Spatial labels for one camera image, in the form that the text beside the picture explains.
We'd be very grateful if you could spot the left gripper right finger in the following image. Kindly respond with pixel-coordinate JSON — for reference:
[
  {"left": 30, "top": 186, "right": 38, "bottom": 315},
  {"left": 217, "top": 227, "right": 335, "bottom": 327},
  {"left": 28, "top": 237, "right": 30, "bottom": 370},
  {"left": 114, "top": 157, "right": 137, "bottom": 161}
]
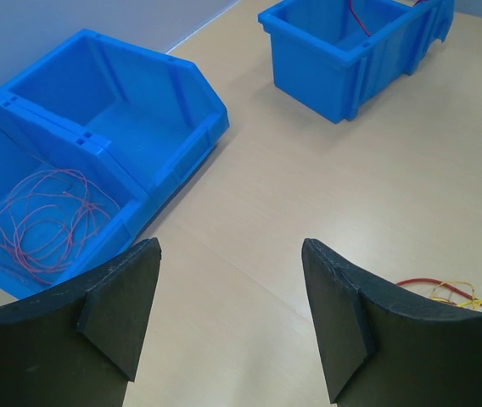
[{"left": 301, "top": 238, "right": 482, "bottom": 406}]

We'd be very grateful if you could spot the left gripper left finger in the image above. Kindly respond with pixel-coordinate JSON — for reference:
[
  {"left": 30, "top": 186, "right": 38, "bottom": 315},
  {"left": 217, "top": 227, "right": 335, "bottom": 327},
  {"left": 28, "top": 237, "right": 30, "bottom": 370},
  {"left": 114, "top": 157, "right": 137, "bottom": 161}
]
[{"left": 0, "top": 238, "right": 161, "bottom": 406}]

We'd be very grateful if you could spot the red wire tangle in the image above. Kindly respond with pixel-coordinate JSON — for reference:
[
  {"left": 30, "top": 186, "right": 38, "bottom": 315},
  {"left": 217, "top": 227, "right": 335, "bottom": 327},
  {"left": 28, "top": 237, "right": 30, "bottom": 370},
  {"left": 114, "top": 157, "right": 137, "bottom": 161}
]
[{"left": 395, "top": 277, "right": 478, "bottom": 304}]

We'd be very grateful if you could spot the blue double bin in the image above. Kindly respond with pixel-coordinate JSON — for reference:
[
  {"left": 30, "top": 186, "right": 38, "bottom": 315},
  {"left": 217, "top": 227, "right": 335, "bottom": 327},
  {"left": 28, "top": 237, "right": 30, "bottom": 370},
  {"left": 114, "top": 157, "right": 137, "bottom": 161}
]
[{"left": 0, "top": 30, "right": 229, "bottom": 298}]

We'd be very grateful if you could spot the blue single bin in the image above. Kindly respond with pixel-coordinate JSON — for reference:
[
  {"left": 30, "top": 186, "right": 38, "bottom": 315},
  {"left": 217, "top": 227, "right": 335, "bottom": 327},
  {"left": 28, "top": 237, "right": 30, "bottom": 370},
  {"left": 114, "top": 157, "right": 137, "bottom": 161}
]
[{"left": 258, "top": 0, "right": 455, "bottom": 123}]

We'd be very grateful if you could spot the yellow wire tangle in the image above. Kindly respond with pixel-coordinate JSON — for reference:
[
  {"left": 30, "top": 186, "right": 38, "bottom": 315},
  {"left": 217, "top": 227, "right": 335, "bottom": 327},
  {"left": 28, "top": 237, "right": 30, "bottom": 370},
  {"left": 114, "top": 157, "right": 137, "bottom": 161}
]
[{"left": 431, "top": 279, "right": 482, "bottom": 313}]

